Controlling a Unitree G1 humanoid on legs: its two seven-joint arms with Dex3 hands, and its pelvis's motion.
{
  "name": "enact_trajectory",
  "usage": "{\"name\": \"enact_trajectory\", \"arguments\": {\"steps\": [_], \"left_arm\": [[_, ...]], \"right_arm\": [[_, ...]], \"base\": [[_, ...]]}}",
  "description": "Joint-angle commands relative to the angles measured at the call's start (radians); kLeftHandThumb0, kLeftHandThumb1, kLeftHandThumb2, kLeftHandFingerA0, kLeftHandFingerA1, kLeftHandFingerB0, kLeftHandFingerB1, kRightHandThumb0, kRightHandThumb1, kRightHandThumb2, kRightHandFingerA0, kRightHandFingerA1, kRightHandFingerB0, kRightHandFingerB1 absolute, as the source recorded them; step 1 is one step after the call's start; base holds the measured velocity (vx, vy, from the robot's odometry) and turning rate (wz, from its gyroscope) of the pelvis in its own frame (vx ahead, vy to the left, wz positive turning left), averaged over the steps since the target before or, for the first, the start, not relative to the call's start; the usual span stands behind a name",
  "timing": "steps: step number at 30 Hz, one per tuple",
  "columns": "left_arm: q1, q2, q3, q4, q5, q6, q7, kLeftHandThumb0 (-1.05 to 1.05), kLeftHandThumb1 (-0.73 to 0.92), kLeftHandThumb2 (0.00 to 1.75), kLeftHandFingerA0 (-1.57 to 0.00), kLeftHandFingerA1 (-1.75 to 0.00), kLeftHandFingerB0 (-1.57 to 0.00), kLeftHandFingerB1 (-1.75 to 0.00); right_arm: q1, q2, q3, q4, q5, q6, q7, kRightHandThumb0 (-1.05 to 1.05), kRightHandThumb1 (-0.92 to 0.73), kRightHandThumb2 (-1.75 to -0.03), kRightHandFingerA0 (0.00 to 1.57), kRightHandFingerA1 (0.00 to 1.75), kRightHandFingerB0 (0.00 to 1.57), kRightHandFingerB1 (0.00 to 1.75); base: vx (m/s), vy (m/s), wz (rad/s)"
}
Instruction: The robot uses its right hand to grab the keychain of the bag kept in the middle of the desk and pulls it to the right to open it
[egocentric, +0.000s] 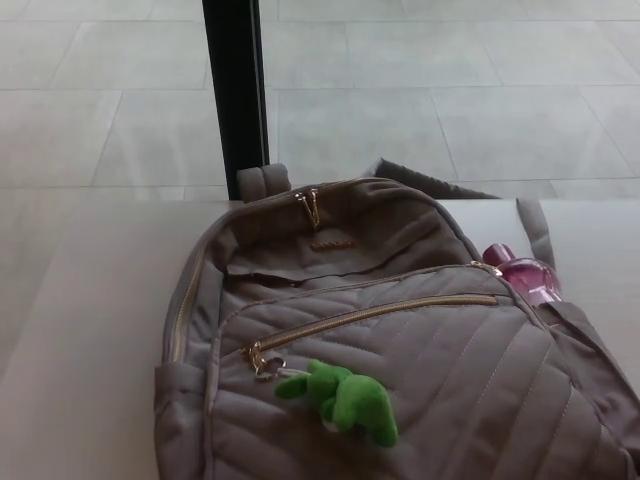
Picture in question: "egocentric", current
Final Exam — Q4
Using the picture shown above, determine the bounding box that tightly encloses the green plush keychain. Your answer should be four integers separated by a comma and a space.
253, 353, 401, 447

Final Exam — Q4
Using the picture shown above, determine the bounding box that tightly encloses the black vertical post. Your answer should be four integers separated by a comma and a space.
201, 0, 272, 202

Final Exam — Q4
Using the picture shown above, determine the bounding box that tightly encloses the grey quilted backpack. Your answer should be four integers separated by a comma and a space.
152, 162, 640, 480

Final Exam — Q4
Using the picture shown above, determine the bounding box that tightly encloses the dark grey fabric cushion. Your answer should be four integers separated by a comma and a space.
358, 156, 502, 201

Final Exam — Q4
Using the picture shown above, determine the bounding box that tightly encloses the pink transparent water bottle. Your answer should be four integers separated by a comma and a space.
481, 242, 567, 327

